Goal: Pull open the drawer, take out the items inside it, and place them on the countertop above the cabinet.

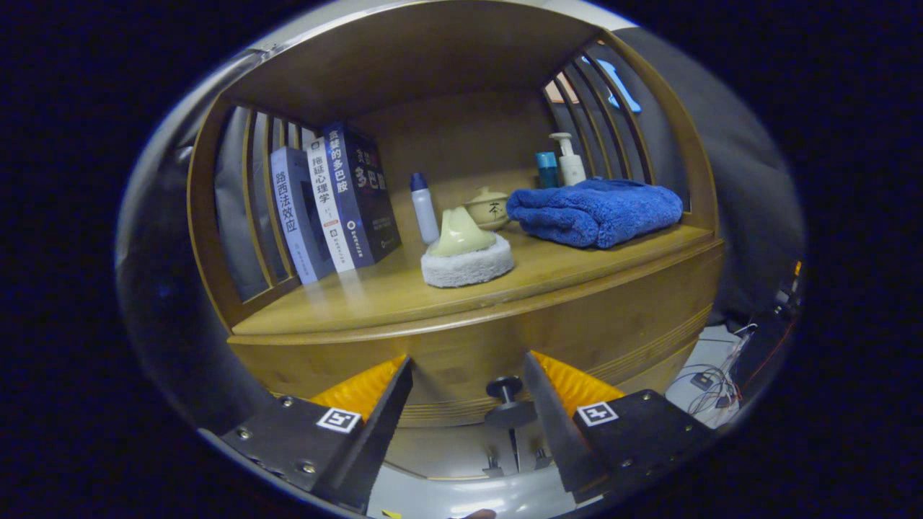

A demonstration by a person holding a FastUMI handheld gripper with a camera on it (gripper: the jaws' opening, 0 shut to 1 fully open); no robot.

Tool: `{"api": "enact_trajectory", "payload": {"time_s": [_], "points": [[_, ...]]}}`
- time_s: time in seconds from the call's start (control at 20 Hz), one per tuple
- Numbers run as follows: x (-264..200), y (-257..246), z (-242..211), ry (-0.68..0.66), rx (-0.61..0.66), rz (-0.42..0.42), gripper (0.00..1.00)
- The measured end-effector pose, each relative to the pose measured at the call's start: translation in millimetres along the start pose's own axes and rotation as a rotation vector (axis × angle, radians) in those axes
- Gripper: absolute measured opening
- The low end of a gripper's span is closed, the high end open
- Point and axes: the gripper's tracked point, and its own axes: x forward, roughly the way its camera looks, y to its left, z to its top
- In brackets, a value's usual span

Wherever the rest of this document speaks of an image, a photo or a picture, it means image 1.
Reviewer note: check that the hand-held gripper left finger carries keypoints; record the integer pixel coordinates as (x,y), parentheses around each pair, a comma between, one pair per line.
(386,432)

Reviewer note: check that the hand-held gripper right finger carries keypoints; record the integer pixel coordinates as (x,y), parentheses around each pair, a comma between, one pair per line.
(555,432)

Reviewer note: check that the black drawer knob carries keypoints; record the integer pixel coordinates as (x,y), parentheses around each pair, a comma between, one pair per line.
(505,386)

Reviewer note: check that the wooden drawer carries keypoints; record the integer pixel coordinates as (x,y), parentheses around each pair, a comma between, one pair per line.
(490,339)

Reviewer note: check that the wooden cabinet door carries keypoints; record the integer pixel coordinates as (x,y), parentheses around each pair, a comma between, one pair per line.
(530,443)
(447,450)

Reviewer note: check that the wooden countertop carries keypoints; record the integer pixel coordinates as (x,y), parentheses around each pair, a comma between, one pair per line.
(375,295)

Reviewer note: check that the wooden cabinet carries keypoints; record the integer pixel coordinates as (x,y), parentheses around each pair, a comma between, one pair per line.
(469,137)

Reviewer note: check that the white bottle with blue cap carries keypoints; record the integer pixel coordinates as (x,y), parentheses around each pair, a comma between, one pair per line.
(425,213)

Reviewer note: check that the folded blue towel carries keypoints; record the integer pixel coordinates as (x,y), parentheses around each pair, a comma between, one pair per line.
(595,213)

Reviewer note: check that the white book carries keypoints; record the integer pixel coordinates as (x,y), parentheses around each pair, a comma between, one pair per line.
(328,209)

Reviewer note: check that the beige lidded tea cup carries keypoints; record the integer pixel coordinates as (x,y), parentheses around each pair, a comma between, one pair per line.
(489,211)

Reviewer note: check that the light blue book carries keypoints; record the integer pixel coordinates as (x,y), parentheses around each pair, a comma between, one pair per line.
(292,216)

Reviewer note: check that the dark blue book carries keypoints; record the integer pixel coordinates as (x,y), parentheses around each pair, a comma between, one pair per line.
(368,194)

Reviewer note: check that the teal bottle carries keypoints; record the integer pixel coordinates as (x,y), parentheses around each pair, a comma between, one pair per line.
(546,171)

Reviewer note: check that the white pump bottle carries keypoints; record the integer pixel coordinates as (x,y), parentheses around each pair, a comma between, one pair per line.
(572,169)

